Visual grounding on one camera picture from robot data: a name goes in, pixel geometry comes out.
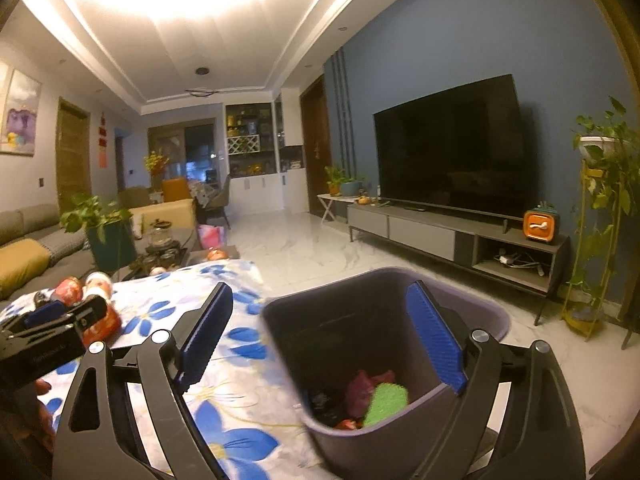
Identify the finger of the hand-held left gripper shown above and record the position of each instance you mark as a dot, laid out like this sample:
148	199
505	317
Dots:
42	316
92	312

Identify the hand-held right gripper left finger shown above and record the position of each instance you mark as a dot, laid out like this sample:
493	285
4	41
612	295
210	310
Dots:
200	340

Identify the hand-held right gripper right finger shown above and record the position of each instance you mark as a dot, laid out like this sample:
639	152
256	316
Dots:
437	340

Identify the large red paper cup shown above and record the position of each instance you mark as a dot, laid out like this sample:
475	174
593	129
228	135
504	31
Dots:
109	331

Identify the green corrugated paper sleeve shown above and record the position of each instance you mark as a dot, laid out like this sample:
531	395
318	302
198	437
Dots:
385	402

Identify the grey plastic bin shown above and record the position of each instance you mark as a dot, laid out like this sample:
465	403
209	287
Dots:
350	330

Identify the pink plastic bag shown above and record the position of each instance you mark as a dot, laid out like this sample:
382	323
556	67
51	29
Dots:
360	390

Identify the person's left hand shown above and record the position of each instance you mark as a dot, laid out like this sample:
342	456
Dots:
44	410

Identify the white and red paper cup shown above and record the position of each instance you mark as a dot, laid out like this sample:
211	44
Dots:
97	285

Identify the blue floral blanket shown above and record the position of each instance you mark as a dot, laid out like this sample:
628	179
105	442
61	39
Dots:
250	360

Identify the yellow cushion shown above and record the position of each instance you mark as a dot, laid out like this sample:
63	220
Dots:
22	265

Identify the green plant in dark planter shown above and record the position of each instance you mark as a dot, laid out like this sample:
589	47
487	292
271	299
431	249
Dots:
107	245

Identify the small patterned cushion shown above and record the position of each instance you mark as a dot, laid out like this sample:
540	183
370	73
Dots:
62	245

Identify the small pale paper cup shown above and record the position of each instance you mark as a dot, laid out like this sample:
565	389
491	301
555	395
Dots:
157	270

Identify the dark coffee table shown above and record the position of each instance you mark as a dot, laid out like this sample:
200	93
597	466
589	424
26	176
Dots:
175	257

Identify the small orange paper cup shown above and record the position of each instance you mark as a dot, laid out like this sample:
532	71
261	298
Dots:
217	254

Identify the grey sofa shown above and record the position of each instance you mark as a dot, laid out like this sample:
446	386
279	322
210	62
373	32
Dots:
25	222

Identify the glass jar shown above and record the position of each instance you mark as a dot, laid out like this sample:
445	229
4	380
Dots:
160	235

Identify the grey television stand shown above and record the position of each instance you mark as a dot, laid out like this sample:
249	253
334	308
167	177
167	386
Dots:
420	232

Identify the yellow ottoman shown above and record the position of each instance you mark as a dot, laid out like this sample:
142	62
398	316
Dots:
170	215

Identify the grey dining chair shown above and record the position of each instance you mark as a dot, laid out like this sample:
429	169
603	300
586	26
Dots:
220	200

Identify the orange chair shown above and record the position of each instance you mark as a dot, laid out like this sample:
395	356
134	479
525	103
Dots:
175	190

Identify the orange table clock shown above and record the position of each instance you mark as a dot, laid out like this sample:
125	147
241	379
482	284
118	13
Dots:
539	225

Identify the light wooden door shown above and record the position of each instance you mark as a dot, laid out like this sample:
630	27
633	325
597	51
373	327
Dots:
72	160

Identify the orange fruit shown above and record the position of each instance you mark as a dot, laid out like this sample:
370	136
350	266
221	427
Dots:
365	199

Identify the yellow flowers in vase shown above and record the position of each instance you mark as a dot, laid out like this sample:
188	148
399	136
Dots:
155	165

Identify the white display cabinet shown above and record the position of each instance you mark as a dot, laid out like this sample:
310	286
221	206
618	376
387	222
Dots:
260	190

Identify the plant in blue pot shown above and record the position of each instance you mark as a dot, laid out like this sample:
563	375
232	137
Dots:
354	188

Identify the small white side table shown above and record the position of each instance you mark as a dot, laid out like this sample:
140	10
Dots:
332	196

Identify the plant in orange pot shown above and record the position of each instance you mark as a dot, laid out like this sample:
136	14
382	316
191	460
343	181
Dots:
334	182

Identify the glass balcony door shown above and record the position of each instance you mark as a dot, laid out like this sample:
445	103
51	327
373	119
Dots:
197	150

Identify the black flat television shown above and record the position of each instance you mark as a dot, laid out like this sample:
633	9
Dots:
450	145

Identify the purple painting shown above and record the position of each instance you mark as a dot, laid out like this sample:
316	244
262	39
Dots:
20	115

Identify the dark wooden door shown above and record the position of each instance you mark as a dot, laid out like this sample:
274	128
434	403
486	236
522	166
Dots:
316	150

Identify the yellow plant stand with vines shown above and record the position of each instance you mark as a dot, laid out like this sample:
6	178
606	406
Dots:
597	170

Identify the dark ceiling lamp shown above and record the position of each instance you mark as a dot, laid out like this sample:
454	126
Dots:
201	91

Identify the red wall decoration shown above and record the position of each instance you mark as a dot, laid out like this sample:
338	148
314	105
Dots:
103	140

